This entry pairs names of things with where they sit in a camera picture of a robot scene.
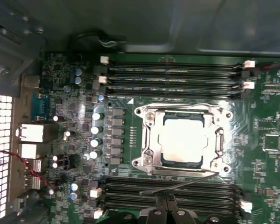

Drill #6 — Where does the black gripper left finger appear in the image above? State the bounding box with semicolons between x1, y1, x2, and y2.
108;196;168;224

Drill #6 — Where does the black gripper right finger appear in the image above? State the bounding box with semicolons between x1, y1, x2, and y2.
167;196;227;224

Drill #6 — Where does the wire locking lever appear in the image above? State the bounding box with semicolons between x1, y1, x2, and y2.
139;172;221;196

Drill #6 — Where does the silver CPU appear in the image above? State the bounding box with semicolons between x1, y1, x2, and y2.
158;112;217;168

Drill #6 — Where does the RAM slot with white clips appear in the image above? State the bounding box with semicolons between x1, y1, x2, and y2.
90;184;253;214
99;75;255;91
93;202;243;221
99;55;256;70

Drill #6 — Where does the CPU socket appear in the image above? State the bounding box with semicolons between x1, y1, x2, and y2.
132;102;233;182

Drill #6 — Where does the green motherboard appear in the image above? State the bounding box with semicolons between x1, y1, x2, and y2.
30;52;280;224

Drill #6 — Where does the silver USB port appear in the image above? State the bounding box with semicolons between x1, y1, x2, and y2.
25;160;42;173
25;176;41;189

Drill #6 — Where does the silver port block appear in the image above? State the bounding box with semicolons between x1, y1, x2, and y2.
20;143;38;160

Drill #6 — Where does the large silver network port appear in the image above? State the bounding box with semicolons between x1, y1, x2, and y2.
18;123;53;143

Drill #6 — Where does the blue board port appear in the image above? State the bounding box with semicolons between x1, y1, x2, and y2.
29;91;51;121

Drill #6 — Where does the black open PC case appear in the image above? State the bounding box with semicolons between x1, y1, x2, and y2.
0;0;280;224

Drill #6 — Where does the red and black twisted wire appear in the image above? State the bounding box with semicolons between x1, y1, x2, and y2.
0;150;58;187

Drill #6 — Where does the black cable with clip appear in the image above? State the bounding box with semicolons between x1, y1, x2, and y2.
69;28;128;51

